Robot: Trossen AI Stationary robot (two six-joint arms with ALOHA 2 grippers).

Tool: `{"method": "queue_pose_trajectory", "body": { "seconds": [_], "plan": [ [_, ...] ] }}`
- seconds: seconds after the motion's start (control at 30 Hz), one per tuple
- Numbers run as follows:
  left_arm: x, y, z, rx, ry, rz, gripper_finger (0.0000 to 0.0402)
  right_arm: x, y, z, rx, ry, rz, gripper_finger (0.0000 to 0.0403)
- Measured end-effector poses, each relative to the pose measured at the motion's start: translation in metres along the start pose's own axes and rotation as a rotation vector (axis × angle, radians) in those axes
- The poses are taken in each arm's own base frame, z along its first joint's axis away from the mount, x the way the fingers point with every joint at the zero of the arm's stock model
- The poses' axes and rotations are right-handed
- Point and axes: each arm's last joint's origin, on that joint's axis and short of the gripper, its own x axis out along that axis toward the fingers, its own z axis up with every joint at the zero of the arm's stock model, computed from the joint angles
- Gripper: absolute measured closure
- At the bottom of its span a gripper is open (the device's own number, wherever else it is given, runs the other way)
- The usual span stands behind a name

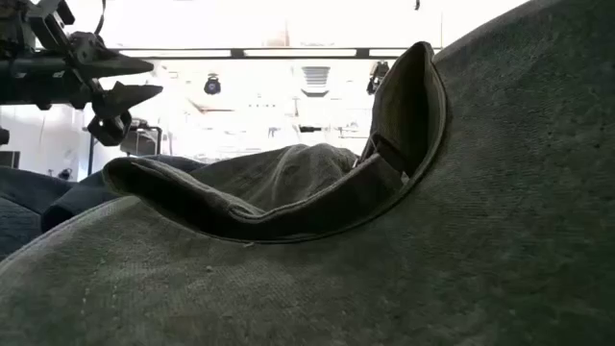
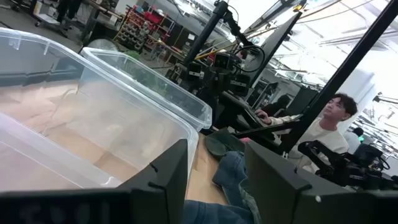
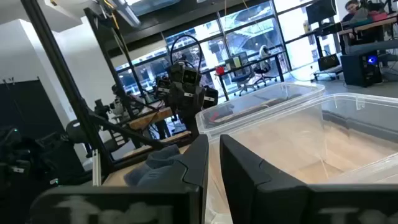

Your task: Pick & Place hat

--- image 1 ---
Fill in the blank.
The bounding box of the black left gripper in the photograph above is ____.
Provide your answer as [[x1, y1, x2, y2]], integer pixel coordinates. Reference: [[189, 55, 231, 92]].
[[0, 32, 164, 121]]

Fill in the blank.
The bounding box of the black metal stand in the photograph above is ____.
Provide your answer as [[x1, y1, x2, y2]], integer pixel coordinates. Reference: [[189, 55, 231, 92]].
[[86, 118, 163, 177]]

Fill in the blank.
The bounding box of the round black hanging lamp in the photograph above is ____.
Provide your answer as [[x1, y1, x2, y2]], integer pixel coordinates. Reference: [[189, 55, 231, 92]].
[[203, 72, 223, 96]]

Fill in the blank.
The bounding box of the black hanging device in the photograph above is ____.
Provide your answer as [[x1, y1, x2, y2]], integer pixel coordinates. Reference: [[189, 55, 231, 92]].
[[366, 61, 390, 96]]

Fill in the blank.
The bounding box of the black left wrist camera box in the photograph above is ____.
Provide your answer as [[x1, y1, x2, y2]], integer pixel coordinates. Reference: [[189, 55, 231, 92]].
[[86, 110, 134, 148]]

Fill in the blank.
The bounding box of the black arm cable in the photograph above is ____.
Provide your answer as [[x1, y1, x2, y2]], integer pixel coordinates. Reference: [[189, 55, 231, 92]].
[[93, 0, 108, 36]]

